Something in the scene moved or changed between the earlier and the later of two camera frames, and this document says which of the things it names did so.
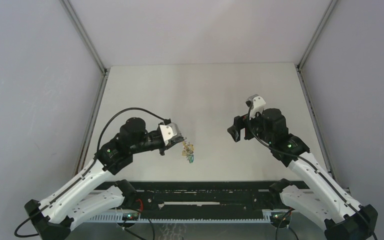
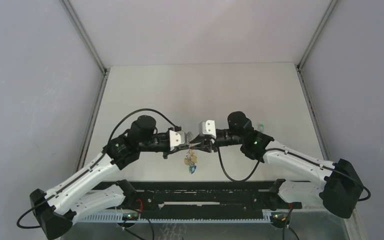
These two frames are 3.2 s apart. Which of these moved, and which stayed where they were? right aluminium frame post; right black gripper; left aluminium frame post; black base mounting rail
Moved: right black gripper
Stayed: black base mounting rail; right aluminium frame post; left aluminium frame post
